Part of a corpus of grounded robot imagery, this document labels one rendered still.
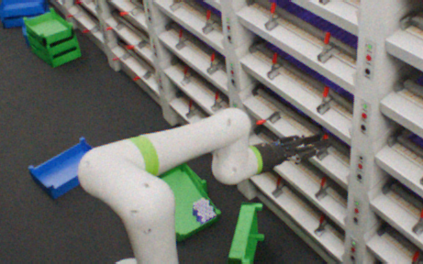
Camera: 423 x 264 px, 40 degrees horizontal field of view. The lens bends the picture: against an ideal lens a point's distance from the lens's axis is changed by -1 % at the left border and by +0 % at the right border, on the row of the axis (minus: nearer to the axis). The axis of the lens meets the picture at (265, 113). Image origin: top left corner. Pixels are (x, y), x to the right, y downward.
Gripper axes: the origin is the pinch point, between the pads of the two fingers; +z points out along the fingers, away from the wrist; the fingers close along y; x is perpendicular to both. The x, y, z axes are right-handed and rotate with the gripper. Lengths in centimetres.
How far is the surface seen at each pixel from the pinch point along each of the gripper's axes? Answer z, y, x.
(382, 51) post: -10, 25, 45
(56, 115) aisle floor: -29, -164, -71
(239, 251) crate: -18, -8, -47
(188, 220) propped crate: -14, -49, -64
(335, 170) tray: 3.2, 8.3, -7.3
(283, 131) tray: 3.0, -19.6, -7.5
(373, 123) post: -4.9, 24.3, 21.7
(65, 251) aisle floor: -60, -68, -78
